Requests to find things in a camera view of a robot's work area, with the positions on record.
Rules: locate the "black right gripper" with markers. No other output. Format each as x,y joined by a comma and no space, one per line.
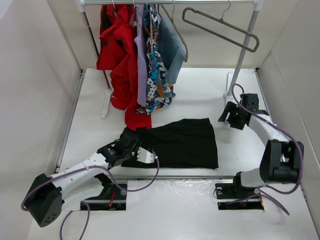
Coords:
231,107

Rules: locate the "white rack left foot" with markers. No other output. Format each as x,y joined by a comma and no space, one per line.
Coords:
106,102

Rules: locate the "lilac garment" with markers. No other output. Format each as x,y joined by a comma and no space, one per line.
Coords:
141,57

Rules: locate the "grey hanger with denim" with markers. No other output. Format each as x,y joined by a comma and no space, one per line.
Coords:
170,16

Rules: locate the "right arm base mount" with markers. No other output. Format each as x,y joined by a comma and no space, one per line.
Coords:
243,198

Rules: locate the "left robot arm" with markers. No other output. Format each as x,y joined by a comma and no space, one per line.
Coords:
48,196

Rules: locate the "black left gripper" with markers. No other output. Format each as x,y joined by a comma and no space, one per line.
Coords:
137,145

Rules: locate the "metal clothes rack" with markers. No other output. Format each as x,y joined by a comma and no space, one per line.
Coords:
250,44

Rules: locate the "colourful patterned shorts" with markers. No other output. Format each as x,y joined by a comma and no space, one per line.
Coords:
158,93

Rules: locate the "black trousers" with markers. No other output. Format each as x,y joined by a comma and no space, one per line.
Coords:
183,144

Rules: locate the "blue denim shorts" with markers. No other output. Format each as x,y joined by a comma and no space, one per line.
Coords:
171,50

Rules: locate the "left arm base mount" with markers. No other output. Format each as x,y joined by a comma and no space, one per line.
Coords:
111,198

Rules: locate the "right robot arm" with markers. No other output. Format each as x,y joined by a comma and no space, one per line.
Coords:
283,156

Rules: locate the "red jacket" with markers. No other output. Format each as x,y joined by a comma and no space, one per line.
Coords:
118,54

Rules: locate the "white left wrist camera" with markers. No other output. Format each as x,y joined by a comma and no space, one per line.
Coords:
145,156

